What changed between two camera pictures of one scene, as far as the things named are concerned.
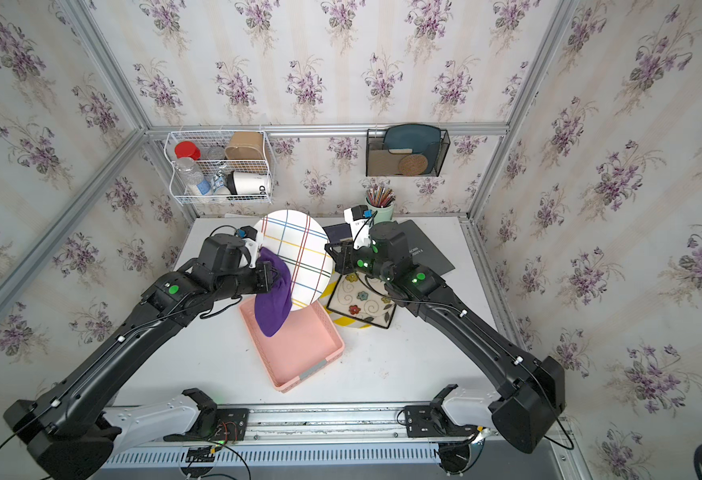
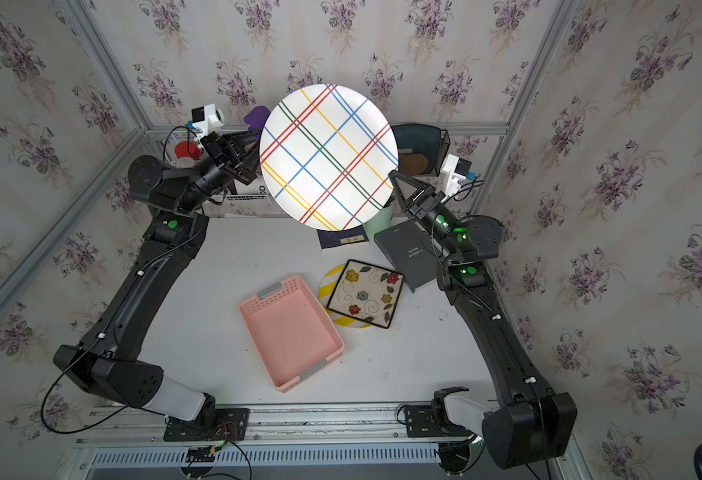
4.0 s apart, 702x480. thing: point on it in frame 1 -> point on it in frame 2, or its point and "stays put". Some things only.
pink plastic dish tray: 306,339 stays put
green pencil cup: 383,214 stays put
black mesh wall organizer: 405,152 stays put
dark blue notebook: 338,232 stays put
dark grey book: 423,250 stays put
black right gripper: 342,258 -> 426,205
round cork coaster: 413,165 stays put
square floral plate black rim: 350,299 stays put
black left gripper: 266,271 -> 229,155
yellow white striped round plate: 339,318 stays put
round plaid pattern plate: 302,242 -> 326,157
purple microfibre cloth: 272,307 -> 257,117
